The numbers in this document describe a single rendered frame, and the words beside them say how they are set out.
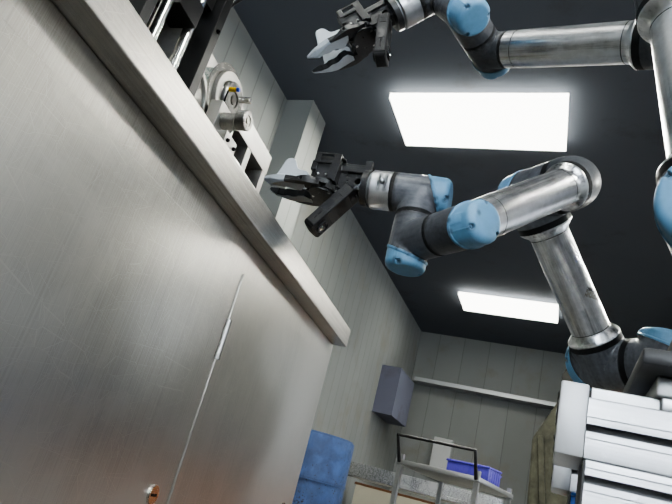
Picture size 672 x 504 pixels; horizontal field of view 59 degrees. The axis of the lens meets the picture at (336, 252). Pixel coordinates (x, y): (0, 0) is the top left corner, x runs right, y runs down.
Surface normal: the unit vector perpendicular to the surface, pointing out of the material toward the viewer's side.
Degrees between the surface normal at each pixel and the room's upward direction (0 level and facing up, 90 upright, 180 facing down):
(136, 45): 90
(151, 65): 90
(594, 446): 90
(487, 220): 90
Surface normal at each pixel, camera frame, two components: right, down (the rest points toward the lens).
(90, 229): 0.94, 0.14
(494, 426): -0.30, -0.43
